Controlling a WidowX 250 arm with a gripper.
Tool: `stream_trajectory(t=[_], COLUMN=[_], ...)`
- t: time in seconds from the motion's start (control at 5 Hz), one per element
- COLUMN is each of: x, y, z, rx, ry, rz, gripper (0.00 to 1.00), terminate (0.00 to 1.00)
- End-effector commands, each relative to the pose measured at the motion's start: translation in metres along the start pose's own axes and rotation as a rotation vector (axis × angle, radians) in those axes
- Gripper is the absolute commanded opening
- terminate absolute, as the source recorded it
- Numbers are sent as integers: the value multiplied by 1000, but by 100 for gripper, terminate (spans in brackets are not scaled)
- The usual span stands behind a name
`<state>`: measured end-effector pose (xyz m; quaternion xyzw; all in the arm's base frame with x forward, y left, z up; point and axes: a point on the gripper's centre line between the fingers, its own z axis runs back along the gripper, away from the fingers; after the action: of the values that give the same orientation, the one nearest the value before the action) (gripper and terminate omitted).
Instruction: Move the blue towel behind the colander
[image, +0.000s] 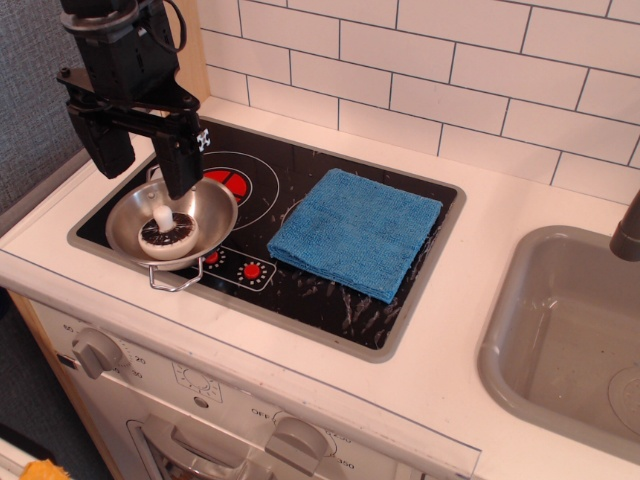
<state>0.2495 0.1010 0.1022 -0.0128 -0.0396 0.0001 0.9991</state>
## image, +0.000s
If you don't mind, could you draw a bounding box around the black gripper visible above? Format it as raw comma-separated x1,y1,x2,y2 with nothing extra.
58,19,204,199

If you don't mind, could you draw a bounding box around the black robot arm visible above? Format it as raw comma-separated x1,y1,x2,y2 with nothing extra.
57,1,209,200

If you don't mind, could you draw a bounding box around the silver metal colander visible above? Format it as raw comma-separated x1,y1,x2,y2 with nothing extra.
105,166,238,293

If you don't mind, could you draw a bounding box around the blue folded towel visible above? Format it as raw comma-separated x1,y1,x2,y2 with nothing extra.
267,169,443,303

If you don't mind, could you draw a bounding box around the toy mushroom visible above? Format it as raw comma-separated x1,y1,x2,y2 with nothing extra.
138,205,199,261

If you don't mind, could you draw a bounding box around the black toy stovetop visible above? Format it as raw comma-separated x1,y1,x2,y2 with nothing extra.
69,121,465,362

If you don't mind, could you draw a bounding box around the grey left oven knob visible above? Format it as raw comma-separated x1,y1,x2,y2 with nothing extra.
72,328,123,379

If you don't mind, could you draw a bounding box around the grey oven knob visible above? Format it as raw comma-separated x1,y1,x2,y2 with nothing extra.
72,328,123,379
265,417,329,476

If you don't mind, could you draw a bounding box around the white toy oven front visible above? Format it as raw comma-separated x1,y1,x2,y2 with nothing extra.
33,303,479,479

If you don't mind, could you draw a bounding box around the grey right oven knob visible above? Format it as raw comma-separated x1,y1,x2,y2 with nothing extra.
265,417,329,476

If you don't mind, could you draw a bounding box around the yellow cloth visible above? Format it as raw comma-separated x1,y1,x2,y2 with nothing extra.
19,459,71,480

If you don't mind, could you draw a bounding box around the grey toy sink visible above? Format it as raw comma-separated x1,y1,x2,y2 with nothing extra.
478,225,639,463

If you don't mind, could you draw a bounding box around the grey faucet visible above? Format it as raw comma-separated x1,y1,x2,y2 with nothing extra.
609,191,640,262

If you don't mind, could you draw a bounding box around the black cable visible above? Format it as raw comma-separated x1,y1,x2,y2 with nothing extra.
149,0,188,56

